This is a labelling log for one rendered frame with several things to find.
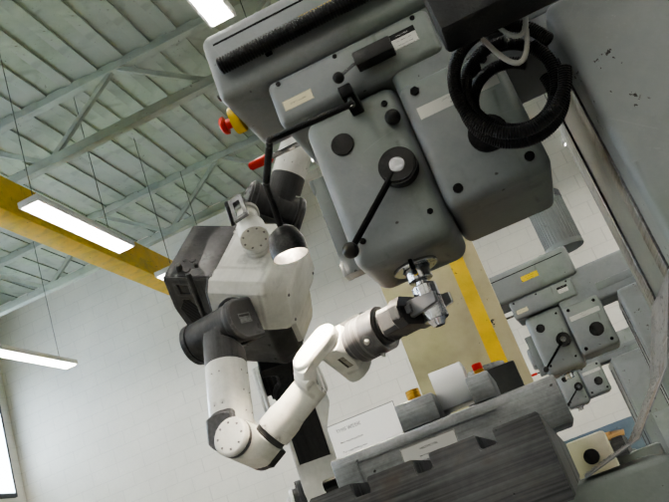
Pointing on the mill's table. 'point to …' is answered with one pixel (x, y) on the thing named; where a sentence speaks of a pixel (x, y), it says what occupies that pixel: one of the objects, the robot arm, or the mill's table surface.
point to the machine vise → (459, 425)
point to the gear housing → (325, 93)
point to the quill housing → (397, 208)
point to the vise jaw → (419, 411)
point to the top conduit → (285, 34)
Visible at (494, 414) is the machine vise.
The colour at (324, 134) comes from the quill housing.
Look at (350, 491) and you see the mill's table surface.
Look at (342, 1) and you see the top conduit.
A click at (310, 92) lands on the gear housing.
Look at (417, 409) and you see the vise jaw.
